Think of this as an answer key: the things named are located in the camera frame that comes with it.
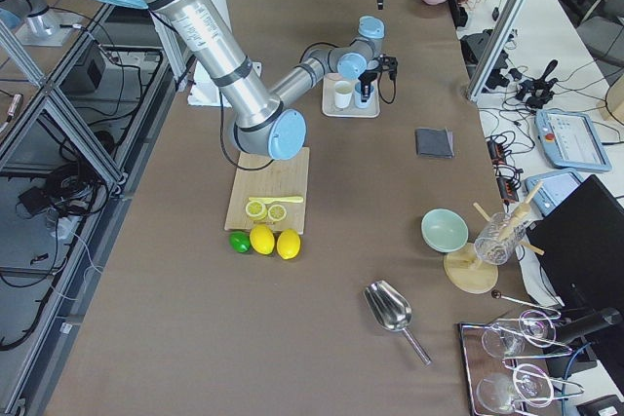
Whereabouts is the blue plastic cup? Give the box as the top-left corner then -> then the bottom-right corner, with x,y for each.
354,83 -> 375,109

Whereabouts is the cream plastic cup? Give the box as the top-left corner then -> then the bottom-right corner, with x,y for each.
333,80 -> 354,109

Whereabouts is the cream serving tray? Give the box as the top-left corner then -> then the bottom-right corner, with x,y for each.
322,73 -> 380,118

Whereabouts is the metal glass rack tray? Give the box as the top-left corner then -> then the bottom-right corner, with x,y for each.
457,322 -> 584,415

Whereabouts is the dark grey cloth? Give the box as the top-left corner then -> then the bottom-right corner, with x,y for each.
414,128 -> 454,159

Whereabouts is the wooden cutting board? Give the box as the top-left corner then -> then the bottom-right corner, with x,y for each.
224,147 -> 310,235

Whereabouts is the yellow plastic knife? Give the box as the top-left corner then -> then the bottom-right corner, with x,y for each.
248,196 -> 304,205

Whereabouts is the lemon half slice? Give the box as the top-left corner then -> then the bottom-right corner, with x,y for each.
245,201 -> 268,221
267,204 -> 288,223

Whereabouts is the green bowl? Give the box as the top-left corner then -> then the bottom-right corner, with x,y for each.
421,208 -> 469,253

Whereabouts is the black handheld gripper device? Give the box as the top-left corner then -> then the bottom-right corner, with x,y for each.
515,59 -> 559,109

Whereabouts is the whole yellow lemon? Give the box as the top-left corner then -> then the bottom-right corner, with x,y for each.
276,229 -> 301,260
250,224 -> 275,255

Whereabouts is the green lime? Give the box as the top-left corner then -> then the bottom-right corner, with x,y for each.
228,231 -> 252,253

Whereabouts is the clear textured glass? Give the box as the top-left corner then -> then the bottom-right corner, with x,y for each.
474,212 -> 527,266

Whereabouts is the teach pendant tablet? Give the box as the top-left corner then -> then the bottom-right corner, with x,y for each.
525,169 -> 583,216
535,109 -> 612,172

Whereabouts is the wooden cup tree stand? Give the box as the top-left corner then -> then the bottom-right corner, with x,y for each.
444,182 -> 544,294

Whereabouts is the metal ice scoop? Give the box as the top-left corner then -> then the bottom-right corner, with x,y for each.
364,280 -> 432,365

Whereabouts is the black monitor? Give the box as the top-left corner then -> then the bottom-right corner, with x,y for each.
527,175 -> 623,311

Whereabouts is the wine glass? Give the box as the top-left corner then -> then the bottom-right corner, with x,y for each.
476,363 -> 554,415
482,309 -> 556,359

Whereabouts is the aluminium frame post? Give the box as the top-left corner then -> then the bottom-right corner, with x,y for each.
466,0 -> 526,103

